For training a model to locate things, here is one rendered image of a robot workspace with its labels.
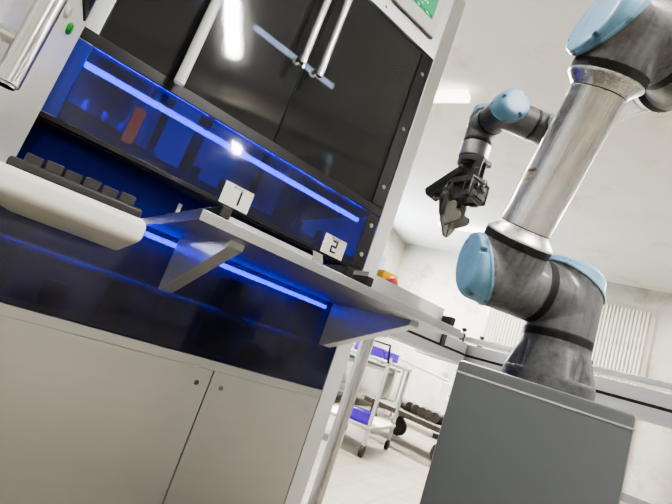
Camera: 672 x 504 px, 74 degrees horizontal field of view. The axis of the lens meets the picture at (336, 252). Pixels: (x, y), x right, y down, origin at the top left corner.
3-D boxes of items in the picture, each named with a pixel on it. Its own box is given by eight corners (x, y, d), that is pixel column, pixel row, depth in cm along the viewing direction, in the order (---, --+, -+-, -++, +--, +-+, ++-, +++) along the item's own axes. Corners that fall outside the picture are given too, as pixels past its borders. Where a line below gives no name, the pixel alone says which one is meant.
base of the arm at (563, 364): (592, 407, 80) (603, 354, 82) (595, 403, 68) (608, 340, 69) (505, 379, 88) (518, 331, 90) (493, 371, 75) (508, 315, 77)
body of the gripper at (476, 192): (466, 195, 106) (479, 150, 108) (438, 198, 113) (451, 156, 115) (484, 209, 110) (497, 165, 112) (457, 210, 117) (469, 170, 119)
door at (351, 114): (272, 143, 125) (340, -25, 137) (379, 209, 148) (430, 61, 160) (273, 143, 125) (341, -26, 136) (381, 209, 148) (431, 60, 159)
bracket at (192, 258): (157, 288, 107) (179, 238, 110) (169, 292, 109) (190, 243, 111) (203, 306, 79) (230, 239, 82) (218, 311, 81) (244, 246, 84)
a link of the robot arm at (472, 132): (483, 95, 112) (467, 110, 121) (471, 133, 110) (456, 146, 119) (510, 107, 114) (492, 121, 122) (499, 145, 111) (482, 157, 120)
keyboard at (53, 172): (42, 205, 81) (48, 193, 82) (120, 235, 88) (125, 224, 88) (3, 164, 46) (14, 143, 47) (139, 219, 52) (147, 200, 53)
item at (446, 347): (344, 316, 151) (359, 273, 154) (319, 310, 164) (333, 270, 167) (465, 365, 188) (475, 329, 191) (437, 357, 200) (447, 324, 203)
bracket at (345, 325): (318, 343, 134) (332, 303, 137) (326, 346, 136) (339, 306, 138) (395, 372, 106) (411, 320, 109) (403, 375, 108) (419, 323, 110)
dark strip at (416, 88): (350, 263, 141) (422, 52, 157) (360, 268, 144) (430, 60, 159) (352, 263, 140) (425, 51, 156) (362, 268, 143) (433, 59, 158)
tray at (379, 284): (289, 275, 124) (293, 264, 125) (357, 305, 138) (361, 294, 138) (364, 286, 96) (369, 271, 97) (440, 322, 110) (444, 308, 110)
